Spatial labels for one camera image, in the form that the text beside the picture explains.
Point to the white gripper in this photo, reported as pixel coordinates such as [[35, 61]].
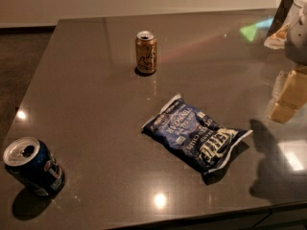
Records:
[[296, 40]]

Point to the blue chip bag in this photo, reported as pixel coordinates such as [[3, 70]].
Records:
[[193, 136]]

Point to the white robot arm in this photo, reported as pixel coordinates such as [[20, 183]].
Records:
[[299, 7]]

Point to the gold soda can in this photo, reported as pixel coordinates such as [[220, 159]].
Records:
[[146, 50]]

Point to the blue pepsi can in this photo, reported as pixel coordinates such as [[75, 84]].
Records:
[[31, 163]]

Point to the dark napkin holder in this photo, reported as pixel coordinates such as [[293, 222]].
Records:
[[280, 16]]

